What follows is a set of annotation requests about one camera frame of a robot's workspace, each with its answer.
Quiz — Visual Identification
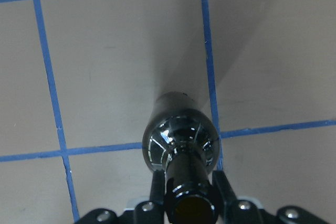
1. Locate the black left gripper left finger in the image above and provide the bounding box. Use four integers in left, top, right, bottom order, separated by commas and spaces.
133, 170, 165, 224

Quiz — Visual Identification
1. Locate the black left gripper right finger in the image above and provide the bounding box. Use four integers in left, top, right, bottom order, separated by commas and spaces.
212, 170, 264, 224

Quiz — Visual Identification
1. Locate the dark glass wine bottle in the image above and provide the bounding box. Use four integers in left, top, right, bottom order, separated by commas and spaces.
142, 92, 219, 223

